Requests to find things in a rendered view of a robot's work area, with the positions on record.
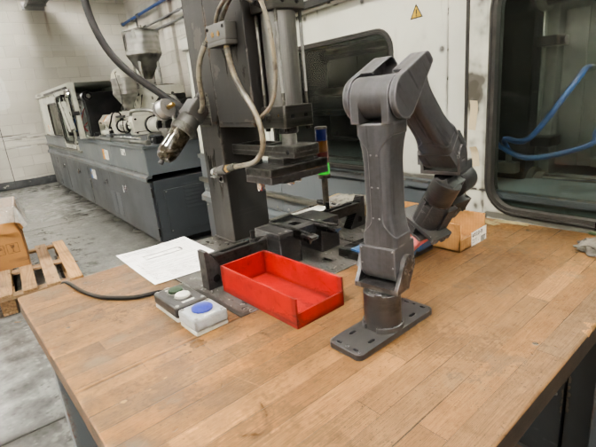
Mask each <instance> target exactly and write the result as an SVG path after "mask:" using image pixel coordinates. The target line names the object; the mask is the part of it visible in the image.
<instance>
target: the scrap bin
mask: <svg viewBox="0 0 596 447"><path fill-rule="evenodd" d="M220 270H221V275H222V281H223V290H224V291H225V292H226V293H228V294H231V295H233V296H235V297H237V298H239V299H240V300H242V301H243V302H246V303H248V304H250V305H252V306H254V307H256V308H257V309H259V310H261V311H263V312H265V313H267V314H269V315H271V316H273V317H275V318H277V319H279V320H280V321H282V322H284V323H286V324H288V325H290V326H292V327H294V328H296V329H300V328H302V327H304V326H306V325H308V324H309V323H311V322H313V321H315V320H317V319H319V318H321V317H323V316H324V315H326V314H328V313H330V312H332V311H333V310H336V309H338V308H340V307H341V306H343V305H344V298H343V284H342V277H341V276H338V275H335V274H333V273H331V272H328V271H323V270H320V269H318V268H315V267H312V266H310V265H308V264H305V263H300V262H297V261H295V260H292V259H289V258H287V257H284V256H282V255H277V254H274V253H272V252H269V251H266V250H262V251H259V252H257V253H254V254H251V255H248V256H245V257H242V258H240V259H238V260H235V261H232V262H229V263H226V264H223V265H220Z"/></svg>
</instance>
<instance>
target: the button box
mask: <svg viewBox="0 0 596 447"><path fill-rule="evenodd" d="M64 283H65V284H67V285H69V286H71V287H72V288H73V289H75V290H77V291H78V292H80V293H82V294H86V295H88V296H91V297H94V298H99V299H104V300H132V299H139V298H144V297H147V296H152V295H153V296H154V300H155V302H156V307H157V308H159V309H160V310H162V311H163V312H164V313H166V314H167V315H168V316H170V317H171V318H173V319H174V320H176V322H178V323H179V322H181V321H180V318H179V314H178V311H180V310H181V309H184V308H186V307H189V306H191V305H193V304H195V303H198V302H201V301H204V300H206V299H207V297H206V296H205V295H203V294H200V293H199V292H197V291H195V290H193V289H192V288H190V287H188V286H187V285H185V284H183V283H180V284H179V285H176V286H181V287H182V288H183V291H184V290H185V291H189V292H190V295H189V296H188V297H186V298H184V299H177V298H176V297H175V295H174V294H169V292H168V290H169V289H170V288H171V287H167V288H165V289H164V290H156V291H152V292H148V293H144V294H135V295H102V294H94V293H91V292H88V291H85V290H83V289H81V288H80V287H78V286H76V285H75V284H73V283H71V282H69V281H62V282H61V283H60V284H64ZM173 287H174V286H173Z"/></svg>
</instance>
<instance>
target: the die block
mask: <svg viewBox="0 0 596 447"><path fill-rule="evenodd" d="M305 231H308V232H312V233H315V234H317V235H318V239H315V240H312V241H311V244H309V243H307V242H305V241H303V240H299V239H294V235H290V236H288V237H285V238H283V239H276V238H273V237H270V236H267V235H263V234H261V233H258V232H256V233H255V236H256V237H257V236H264V237H267V240H268V250H266V251H269V252H272V253H274V254H277V255H282V256H284V257H287V258H289V259H292V260H295V261H297V262H300V261H302V246H304V247H309V248H312V249H315V250H318V251H321V252H325V251H326V250H328V249H331V248H333V247H337V246H339V245H340V234H339V233H331V232H325V231H319V230H317V226H315V227H313V228H310V229H308V230H305Z"/></svg>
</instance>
